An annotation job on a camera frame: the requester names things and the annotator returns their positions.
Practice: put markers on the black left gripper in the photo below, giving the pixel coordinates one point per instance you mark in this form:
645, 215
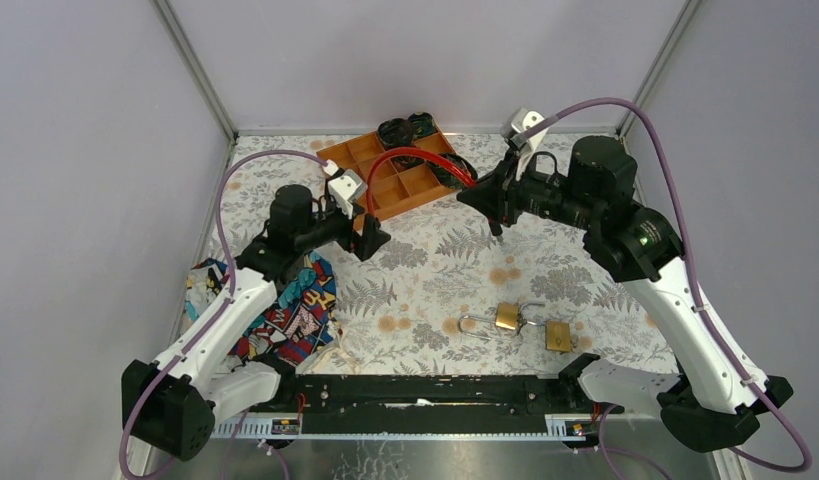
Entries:
359, 232

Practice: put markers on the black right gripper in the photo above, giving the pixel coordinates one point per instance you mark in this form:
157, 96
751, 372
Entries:
497, 194

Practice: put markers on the red cable lock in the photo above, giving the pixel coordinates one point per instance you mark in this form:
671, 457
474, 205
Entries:
406, 178

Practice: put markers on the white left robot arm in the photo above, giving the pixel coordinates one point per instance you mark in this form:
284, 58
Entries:
174, 402

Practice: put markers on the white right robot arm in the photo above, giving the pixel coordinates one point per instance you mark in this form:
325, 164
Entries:
715, 401

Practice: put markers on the orange compartment tray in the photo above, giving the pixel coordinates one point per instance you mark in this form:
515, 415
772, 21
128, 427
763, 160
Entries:
352, 153

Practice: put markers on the brass padlock with long shackle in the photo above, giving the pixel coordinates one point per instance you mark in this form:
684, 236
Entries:
507, 321

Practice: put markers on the colourful comic print cloth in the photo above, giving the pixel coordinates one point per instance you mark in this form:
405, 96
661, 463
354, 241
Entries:
298, 325

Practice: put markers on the dark green rolled sock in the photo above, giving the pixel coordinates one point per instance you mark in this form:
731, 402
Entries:
423, 125

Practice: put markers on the brass padlock right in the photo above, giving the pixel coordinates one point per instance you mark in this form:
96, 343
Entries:
557, 335

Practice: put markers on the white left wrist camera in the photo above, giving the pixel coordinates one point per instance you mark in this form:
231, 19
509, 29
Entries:
346, 187

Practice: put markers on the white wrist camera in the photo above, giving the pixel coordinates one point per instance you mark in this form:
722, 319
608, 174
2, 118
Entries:
523, 137
346, 187

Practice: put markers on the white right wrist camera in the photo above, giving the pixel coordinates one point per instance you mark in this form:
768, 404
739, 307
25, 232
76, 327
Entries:
523, 137

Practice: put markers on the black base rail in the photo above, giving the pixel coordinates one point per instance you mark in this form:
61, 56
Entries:
433, 406

